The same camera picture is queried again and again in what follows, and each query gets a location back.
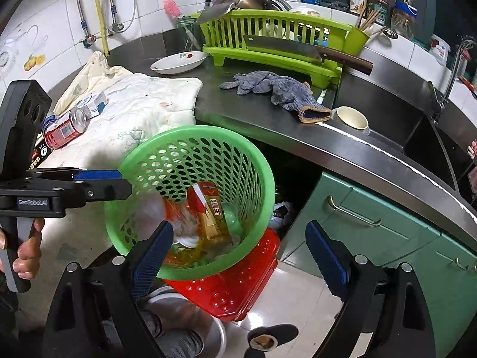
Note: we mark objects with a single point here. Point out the person's left hand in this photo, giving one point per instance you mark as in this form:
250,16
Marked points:
28,261

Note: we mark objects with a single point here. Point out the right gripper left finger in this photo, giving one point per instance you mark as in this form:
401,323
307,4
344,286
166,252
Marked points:
147,257

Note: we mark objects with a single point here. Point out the red perforated plastic basket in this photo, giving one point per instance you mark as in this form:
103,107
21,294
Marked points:
231,294

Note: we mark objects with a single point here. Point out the grey knitted work glove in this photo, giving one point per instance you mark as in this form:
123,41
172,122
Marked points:
286,92

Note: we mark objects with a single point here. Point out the black slipper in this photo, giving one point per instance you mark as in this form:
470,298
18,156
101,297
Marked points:
264,339

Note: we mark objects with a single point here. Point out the cream ceramic cup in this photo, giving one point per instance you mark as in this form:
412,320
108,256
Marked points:
352,118

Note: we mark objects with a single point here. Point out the black cigarette box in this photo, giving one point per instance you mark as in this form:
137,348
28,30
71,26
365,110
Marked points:
40,153

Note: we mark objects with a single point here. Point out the chrome kitchen faucet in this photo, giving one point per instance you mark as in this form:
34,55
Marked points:
439,101

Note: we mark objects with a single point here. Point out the green chopstick holder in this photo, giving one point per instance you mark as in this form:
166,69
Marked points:
355,41

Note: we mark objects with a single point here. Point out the white milk carton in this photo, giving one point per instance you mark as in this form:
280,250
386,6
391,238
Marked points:
93,104

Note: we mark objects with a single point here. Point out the pink bottle brush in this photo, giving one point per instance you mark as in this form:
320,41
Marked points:
172,9

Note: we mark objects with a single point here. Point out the red soda can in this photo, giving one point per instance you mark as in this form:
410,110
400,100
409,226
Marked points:
67,127

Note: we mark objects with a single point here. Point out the cleaver with wooden handle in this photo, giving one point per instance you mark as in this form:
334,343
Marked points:
305,52

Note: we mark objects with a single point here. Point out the steel sink basin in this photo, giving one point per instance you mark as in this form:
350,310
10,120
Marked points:
439,154

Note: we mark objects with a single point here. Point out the green perforated trash basket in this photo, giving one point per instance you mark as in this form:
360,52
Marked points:
213,185

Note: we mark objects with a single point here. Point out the red label plastic bottle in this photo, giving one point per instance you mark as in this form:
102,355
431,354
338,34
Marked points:
199,214

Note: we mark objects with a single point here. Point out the blue white tin can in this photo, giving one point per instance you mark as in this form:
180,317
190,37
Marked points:
49,119

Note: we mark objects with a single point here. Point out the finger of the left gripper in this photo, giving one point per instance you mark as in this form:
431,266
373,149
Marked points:
104,189
84,175

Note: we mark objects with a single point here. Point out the cream quilted cloth mat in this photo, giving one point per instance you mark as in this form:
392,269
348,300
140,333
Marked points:
139,107

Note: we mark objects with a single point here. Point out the lime green dish rack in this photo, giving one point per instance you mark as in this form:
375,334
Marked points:
224,40

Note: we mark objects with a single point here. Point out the green cabinet drawer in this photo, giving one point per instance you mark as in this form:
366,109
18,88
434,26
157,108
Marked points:
399,235

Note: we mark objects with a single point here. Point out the white paper cup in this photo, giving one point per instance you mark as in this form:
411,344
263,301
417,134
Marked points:
187,241

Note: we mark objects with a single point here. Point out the steel drawer handle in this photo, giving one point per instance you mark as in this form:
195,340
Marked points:
335,207

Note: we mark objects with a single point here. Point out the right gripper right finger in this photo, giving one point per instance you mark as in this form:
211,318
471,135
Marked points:
332,268

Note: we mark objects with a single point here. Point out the white shallow bowl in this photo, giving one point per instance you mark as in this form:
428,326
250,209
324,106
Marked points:
179,63

